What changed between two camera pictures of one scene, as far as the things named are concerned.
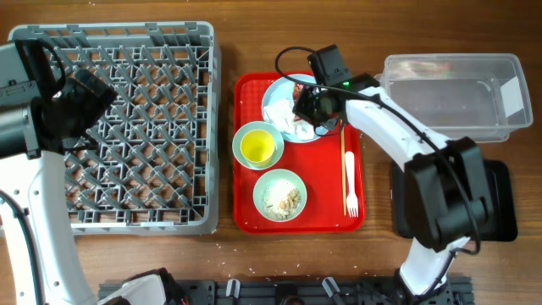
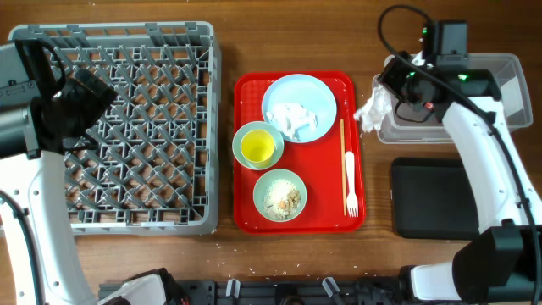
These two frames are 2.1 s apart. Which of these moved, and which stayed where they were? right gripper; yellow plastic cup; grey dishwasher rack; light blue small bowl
Moved: right gripper
Stayed: light blue small bowl; grey dishwasher rack; yellow plastic cup
